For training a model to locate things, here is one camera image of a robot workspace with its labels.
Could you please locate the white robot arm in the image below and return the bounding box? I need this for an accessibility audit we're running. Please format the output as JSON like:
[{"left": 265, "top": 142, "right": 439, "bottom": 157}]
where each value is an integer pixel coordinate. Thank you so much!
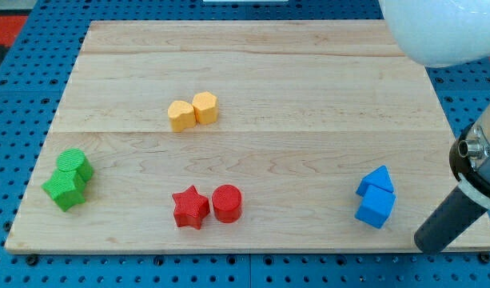
[{"left": 379, "top": 0, "right": 490, "bottom": 184}]

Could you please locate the blue cube block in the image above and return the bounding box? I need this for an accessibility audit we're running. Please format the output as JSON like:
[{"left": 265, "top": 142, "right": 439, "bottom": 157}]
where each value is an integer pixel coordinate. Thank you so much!
[{"left": 355, "top": 185, "right": 396, "bottom": 229}]

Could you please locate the yellow hexagon block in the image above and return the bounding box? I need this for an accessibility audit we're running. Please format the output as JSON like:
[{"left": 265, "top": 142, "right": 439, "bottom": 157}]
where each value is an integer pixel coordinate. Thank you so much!
[{"left": 192, "top": 91, "right": 219, "bottom": 125}]

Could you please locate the red cylinder block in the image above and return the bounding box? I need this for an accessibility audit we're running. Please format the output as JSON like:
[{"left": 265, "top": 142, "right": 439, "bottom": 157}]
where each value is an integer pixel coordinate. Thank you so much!
[{"left": 212, "top": 184, "right": 242, "bottom": 223}]

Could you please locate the yellow heart block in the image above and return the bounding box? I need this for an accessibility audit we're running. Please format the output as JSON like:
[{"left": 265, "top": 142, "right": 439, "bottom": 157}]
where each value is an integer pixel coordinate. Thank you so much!
[{"left": 167, "top": 100, "right": 197, "bottom": 132}]

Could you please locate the wooden board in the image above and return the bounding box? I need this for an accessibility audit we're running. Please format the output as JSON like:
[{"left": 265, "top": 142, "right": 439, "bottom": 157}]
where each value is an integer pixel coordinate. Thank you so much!
[{"left": 6, "top": 20, "right": 456, "bottom": 254}]

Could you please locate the red star block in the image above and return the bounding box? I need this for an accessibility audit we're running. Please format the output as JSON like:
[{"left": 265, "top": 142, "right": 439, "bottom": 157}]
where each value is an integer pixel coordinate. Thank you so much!
[{"left": 172, "top": 186, "right": 210, "bottom": 230}]

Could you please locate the blue triangle block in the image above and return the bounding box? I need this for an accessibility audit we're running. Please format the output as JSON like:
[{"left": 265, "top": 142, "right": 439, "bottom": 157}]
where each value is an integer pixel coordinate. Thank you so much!
[{"left": 356, "top": 166, "right": 395, "bottom": 196}]

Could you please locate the green cylinder block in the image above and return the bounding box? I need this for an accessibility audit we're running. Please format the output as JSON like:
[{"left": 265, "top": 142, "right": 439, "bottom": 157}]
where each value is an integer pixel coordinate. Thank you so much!
[{"left": 56, "top": 148, "right": 94, "bottom": 182}]

